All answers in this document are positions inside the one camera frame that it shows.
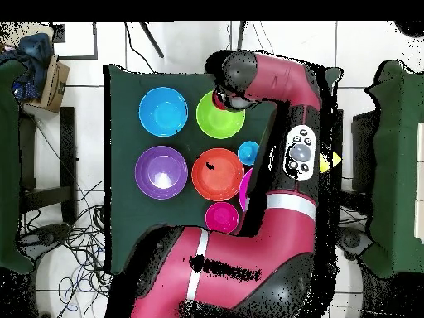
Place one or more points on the green bowl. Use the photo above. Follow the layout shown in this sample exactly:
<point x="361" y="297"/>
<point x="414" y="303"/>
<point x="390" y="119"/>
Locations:
<point x="215" y="126"/>

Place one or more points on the yellow cup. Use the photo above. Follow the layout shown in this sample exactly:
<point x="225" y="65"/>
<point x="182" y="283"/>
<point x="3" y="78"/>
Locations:
<point x="324" y="164"/>

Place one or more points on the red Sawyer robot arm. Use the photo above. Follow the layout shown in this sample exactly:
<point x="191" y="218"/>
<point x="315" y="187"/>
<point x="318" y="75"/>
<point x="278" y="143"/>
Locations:
<point x="265" y="238"/>

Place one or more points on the blue bowl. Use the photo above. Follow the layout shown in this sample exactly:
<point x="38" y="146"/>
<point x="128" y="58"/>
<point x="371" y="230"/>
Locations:
<point x="163" y="112"/>

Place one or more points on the blue cup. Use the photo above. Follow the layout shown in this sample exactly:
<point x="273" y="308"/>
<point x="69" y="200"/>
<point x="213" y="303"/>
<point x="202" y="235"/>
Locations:
<point x="246" y="153"/>

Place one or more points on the black tripod leg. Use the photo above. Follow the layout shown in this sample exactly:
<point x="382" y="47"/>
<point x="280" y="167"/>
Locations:
<point x="240" y="36"/>
<point x="152" y="40"/>

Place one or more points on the orange bowl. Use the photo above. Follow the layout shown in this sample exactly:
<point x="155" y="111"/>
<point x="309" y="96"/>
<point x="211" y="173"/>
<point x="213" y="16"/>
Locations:
<point x="217" y="180"/>

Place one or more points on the large magenta bowl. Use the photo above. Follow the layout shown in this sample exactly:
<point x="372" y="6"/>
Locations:
<point x="244" y="188"/>

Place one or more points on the purple bowl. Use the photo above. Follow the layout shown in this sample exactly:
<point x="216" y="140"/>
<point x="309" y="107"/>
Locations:
<point x="161" y="172"/>

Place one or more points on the small pink bowl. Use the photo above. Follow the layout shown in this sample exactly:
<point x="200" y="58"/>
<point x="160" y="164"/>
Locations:
<point x="220" y="217"/>

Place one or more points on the black framed board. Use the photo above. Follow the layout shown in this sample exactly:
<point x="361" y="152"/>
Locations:
<point x="95" y="39"/>

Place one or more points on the dark green table cloth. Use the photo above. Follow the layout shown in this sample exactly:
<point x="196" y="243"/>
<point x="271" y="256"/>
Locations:
<point x="132" y="215"/>

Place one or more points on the cardboard box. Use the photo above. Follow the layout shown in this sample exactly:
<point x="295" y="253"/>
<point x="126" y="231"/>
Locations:
<point x="56" y="86"/>

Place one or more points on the blue fabric bag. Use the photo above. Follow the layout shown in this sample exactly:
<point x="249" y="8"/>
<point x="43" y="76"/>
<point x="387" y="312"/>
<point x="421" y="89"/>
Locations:
<point x="34" y="63"/>

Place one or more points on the green cloth side table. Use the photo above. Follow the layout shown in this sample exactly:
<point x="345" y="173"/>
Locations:
<point x="8" y="165"/>
<point x="397" y="165"/>

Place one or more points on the black stool frame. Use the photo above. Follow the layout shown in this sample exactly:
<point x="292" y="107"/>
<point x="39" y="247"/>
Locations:
<point x="68" y="149"/>
<point x="362" y="149"/>

